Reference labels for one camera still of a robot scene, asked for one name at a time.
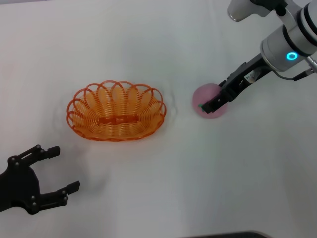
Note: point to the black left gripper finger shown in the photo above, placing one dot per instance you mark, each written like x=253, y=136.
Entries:
x=53, y=198
x=39, y=153

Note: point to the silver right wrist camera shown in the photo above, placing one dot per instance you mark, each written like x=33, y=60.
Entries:
x=239, y=10

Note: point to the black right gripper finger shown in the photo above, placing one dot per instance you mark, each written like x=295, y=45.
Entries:
x=215, y=104

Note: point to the pink toy peach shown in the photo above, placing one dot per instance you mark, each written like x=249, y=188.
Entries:
x=201, y=95

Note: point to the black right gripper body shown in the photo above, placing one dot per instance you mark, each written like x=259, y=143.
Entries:
x=242, y=78

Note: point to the dark robot torso edge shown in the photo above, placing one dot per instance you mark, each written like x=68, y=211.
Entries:
x=227, y=235

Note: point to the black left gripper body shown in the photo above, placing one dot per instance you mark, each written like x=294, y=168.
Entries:
x=22, y=183

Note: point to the orange plastic woven basket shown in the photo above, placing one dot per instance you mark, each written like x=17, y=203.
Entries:
x=116, y=120

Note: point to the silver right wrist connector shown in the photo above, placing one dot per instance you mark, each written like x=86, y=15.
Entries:
x=312, y=63

